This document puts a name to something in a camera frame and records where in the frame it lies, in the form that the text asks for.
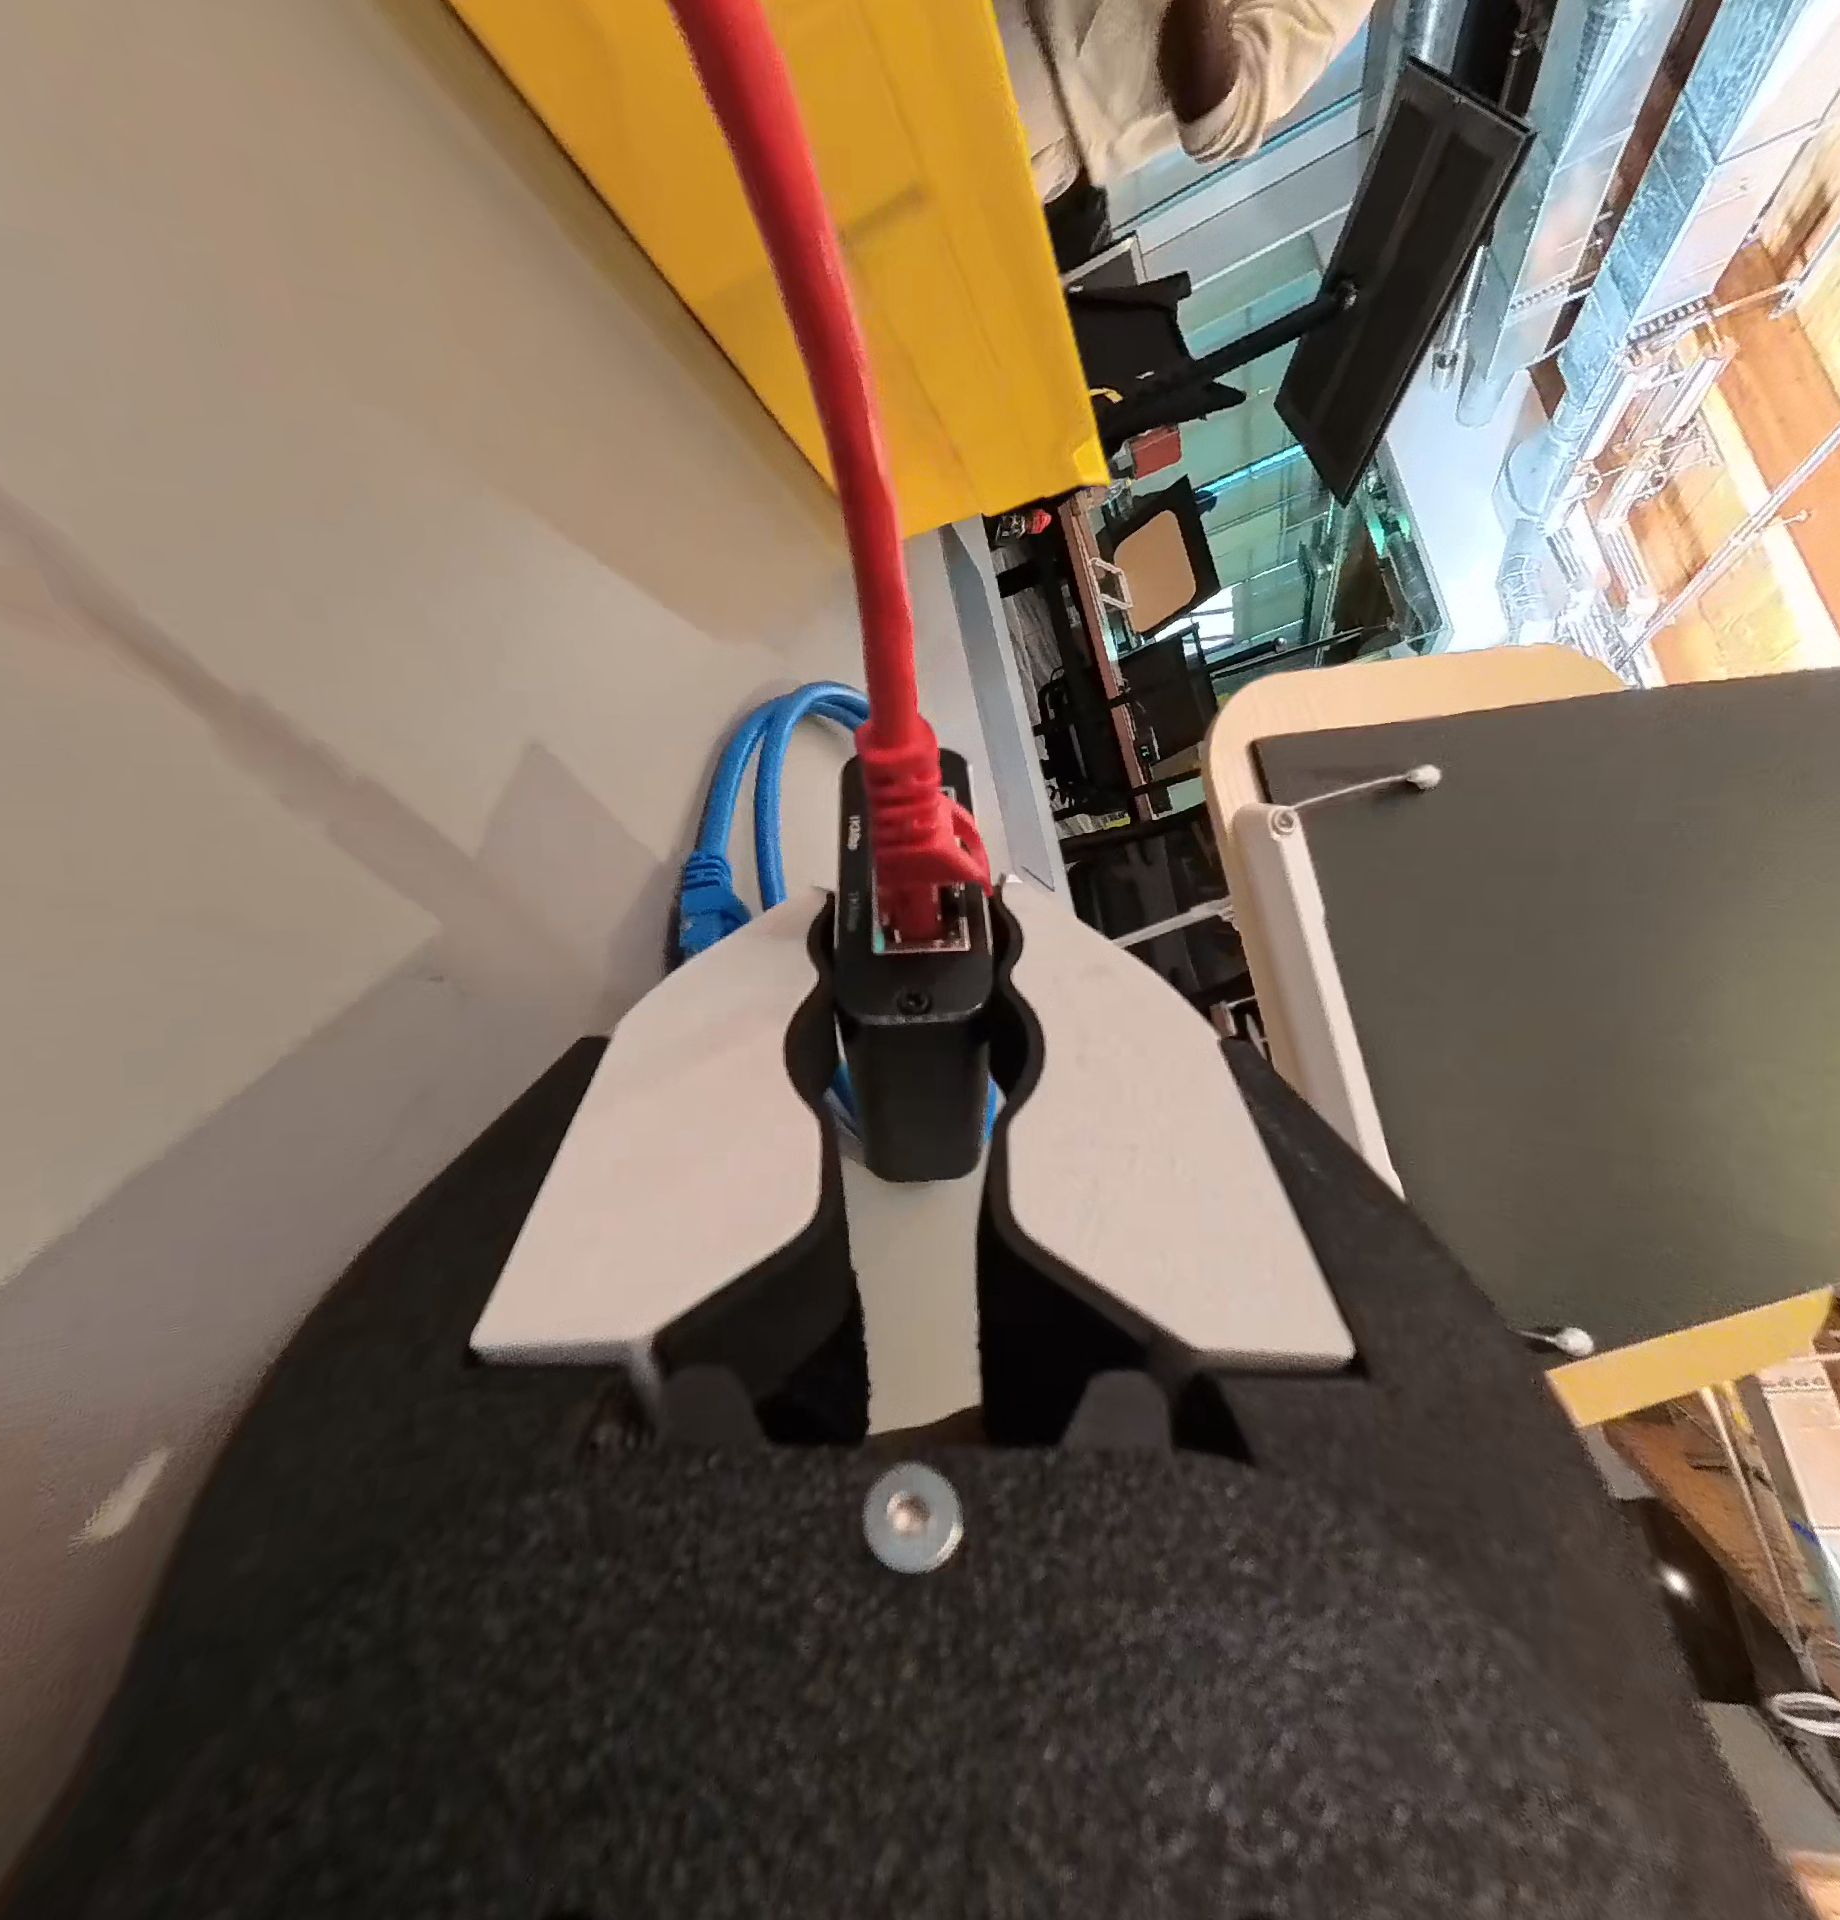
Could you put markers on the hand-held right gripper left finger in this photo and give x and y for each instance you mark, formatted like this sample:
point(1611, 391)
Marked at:
point(680, 1155)

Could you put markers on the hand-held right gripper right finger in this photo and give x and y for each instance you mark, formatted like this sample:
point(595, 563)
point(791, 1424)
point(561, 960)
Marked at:
point(1161, 1171)

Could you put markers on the black network adapter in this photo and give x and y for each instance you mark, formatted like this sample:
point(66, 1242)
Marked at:
point(913, 1080)

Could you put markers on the chair with tan back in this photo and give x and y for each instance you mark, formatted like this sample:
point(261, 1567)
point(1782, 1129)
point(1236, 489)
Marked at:
point(1161, 563)

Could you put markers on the yellow panel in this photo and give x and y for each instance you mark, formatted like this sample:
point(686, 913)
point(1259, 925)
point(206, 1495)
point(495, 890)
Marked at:
point(964, 301)

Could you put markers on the black monitor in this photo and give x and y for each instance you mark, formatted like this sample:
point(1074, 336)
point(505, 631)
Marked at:
point(1401, 271)

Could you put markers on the black board with wooden frame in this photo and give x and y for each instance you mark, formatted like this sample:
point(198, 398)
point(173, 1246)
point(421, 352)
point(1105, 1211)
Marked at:
point(1611, 975)

